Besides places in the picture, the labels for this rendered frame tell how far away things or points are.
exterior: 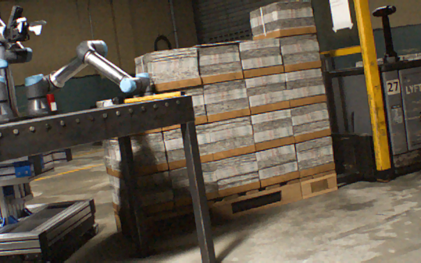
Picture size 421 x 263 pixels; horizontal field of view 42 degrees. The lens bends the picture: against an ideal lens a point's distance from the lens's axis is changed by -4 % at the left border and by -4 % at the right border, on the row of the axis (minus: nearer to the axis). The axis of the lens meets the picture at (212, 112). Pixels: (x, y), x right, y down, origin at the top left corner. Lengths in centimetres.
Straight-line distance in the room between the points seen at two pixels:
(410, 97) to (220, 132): 143
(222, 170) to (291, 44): 93
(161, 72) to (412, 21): 697
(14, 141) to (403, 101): 281
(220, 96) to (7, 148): 173
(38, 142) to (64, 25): 884
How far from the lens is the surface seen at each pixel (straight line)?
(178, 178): 336
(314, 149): 378
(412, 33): 979
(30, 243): 294
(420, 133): 417
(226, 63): 348
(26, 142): 208
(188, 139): 253
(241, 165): 351
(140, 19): 1195
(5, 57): 279
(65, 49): 1080
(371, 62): 384
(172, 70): 332
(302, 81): 373
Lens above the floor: 84
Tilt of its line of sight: 3 degrees down
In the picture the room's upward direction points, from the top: 9 degrees counter-clockwise
